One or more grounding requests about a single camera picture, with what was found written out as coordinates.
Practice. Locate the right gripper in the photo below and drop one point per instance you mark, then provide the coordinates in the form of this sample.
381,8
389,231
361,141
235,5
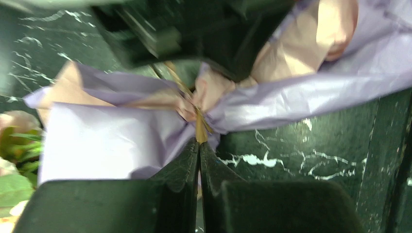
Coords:
226,34

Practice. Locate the purple flower bouquet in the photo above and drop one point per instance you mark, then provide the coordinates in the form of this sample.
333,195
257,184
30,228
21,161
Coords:
328,99

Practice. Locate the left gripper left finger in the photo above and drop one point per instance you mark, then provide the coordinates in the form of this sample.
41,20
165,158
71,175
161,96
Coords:
164,203

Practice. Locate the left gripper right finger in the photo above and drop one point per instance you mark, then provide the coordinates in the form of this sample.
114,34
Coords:
234,205

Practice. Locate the brown ribbon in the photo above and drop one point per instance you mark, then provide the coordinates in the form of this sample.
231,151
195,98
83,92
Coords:
202,128

